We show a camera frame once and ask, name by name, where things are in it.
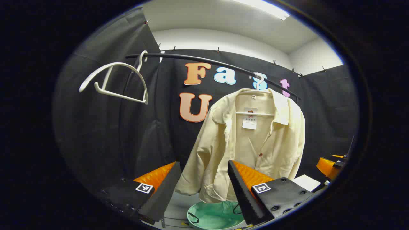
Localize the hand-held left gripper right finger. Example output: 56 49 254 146
228 160 317 226

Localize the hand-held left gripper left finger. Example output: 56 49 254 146
99 161 181 224

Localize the green laundry hamper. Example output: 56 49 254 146
187 201 246 230

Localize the cream button shirt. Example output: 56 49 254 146
175 88 305 203

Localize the white plastic clothes hanger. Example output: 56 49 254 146
236 73 276 117
79 50 149 105

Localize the black clothes rack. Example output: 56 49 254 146
119 53 302 179

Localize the black backdrop cloth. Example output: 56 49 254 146
53 8 360 205

